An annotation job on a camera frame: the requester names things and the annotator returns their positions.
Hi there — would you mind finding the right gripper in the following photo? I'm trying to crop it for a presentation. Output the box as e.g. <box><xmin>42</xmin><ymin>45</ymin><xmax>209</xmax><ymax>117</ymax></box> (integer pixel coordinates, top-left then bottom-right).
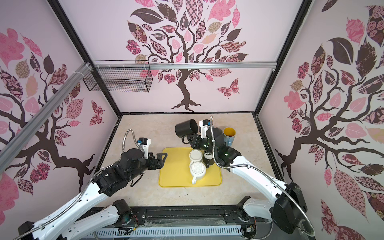
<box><xmin>187</xmin><ymin>134</ymin><xmax>218</xmax><ymax>158</ymax></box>

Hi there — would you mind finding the small white ceramic mug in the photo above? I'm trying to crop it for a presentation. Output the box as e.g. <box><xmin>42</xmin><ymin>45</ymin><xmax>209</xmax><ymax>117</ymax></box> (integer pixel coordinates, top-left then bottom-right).
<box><xmin>189</xmin><ymin>150</ymin><xmax>203</xmax><ymax>167</ymax></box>

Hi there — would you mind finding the black ceramic mug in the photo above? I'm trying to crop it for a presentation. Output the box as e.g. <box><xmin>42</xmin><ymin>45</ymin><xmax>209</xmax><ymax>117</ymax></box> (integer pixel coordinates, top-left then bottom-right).
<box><xmin>175</xmin><ymin>119</ymin><xmax>199</xmax><ymax>144</ymax></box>

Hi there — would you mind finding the grey ceramic mug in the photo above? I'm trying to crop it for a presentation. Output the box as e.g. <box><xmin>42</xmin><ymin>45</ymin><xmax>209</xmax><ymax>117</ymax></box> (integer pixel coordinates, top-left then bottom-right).
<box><xmin>213</xmin><ymin>128</ymin><xmax>226</xmax><ymax>146</ymax></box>

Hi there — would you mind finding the blue butterfly mug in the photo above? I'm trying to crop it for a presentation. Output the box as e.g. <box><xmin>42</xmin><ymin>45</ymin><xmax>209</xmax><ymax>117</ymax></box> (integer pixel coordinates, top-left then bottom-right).
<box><xmin>223</xmin><ymin>127</ymin><xmax>236</xmax><ymax>147</ymax></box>

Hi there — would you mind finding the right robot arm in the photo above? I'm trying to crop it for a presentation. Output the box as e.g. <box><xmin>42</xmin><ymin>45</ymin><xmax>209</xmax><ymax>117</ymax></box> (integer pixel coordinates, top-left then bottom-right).
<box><xmin>182</xmin><ymin>134</ymin><xmax>315</xmax><ymax>236</ymax></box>

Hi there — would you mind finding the black mug white base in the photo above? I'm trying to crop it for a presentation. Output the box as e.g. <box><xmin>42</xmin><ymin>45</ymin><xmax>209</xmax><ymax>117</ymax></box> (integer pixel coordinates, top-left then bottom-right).
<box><xmin>203</xmin><ymin>152</ymin><xmax>215</xmax><ymax>169</ymax></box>

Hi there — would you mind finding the yellow plastic tray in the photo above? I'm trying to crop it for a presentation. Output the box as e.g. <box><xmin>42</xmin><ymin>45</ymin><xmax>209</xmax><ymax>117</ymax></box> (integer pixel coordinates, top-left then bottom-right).
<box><xmin>158</xmin><ymin>147</ymin><xmax>223</xmax><ymax>188</ymax></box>

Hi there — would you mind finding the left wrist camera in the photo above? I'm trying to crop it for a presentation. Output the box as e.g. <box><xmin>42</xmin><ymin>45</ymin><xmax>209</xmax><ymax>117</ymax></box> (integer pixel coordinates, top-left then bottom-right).
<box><xmin>138</xmin><ymin>138</ymin><xmax>151</xmax><ymax>159</ymax></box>

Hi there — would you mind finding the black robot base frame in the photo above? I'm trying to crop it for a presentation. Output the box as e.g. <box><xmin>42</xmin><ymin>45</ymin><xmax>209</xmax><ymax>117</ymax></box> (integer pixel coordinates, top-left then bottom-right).
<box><xmin>55</xmin><ymin>203</ymin><xmax>316</xmax><ymax>240</ymax></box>

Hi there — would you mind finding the white slotted cable duct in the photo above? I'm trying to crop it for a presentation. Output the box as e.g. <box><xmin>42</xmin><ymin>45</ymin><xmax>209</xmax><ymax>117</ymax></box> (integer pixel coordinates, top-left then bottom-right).
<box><xmin>82</xmin><ymin>226</ymin><xmax>243</xmax><ymax>240</ymax></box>

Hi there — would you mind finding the black wire basket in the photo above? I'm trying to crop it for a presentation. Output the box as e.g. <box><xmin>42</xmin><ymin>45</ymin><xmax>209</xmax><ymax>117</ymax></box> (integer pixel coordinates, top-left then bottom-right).
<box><xmin>83</xmin><ymin>60</ymin><xmax>154</xmax><ymax>93</ymax></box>

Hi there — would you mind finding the aluminium rail back wall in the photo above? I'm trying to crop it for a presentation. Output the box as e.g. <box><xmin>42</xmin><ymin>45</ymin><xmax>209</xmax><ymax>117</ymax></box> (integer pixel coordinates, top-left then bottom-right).
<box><xmin>94</xmin><ymin>62</ymin><xmax>277</xmax><ymax>70</ymax></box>

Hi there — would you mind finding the aluminium rail wall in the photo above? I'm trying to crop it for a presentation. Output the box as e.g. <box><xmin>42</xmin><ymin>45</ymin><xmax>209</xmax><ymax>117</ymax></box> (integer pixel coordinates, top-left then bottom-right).
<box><xmin>94</xmin><ymin>62</ymin><xmax>277</xmax><ymax>70</ymax></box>
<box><xmin>1</xmin><ymin>63</ymin><xmax>92</xmax><ymax>173</ymax></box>

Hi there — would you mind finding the aluminium rail left wall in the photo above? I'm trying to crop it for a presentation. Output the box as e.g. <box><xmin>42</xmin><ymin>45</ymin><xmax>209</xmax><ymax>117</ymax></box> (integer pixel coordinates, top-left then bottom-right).
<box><xmin>1</xmin><ymin>63</ymin><xmax>92</xmax><ymax>173</ymax></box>

